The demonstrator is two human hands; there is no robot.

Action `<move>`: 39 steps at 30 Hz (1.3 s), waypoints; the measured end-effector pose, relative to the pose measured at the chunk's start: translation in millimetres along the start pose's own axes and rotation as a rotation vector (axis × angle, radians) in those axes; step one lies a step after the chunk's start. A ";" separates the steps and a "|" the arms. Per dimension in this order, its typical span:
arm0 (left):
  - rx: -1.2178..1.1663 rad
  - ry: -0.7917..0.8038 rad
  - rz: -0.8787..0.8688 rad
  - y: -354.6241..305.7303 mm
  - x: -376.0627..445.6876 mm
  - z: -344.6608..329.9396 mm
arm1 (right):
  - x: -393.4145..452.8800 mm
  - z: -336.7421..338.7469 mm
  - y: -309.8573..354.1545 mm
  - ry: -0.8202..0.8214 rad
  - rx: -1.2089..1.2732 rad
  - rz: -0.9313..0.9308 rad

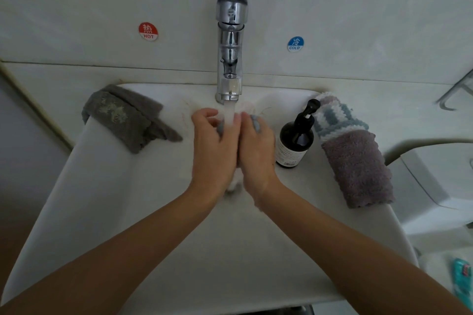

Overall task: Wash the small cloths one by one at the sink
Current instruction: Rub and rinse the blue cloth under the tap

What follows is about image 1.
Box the person's left hand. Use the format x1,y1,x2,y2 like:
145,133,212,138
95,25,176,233
188,108,242,205

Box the person's right hand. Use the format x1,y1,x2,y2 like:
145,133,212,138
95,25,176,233
238,112,285,203

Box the blue stained cloth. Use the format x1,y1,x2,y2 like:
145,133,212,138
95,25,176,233
216,113,263,135

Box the pink white striped cloth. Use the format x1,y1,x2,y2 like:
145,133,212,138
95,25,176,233
315,92,342,105

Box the white ceramic sink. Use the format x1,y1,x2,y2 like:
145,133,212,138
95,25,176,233
0,84,418,315

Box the brown cloth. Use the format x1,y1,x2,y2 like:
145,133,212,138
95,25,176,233
321,130,396,209

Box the person's right forearm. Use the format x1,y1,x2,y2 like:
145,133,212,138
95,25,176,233
260,186,467,315

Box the person's left forearm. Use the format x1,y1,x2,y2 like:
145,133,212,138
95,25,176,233
0,187,219,315

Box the black pump soap bottle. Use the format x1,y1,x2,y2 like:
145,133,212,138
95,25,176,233
275,98,322,169

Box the chrome faucet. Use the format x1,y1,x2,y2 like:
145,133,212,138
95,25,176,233
214,0,249,104

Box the blue round sticker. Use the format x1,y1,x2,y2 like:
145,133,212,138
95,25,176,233
287,35,305,53

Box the red round sticker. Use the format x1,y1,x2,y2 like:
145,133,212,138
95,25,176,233
138,22,160,42

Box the gray patterned trousers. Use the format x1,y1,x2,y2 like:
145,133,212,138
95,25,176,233
236,305,315,315

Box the white toilet tank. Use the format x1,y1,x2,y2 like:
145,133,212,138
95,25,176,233
388,143,473,237

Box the white toilet lid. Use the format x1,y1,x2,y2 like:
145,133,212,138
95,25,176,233
421,248,473,312

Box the teal tube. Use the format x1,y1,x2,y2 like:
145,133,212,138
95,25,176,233
452,258,473,308

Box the metal wall shelf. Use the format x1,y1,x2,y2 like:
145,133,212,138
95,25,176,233
438,69,473,111

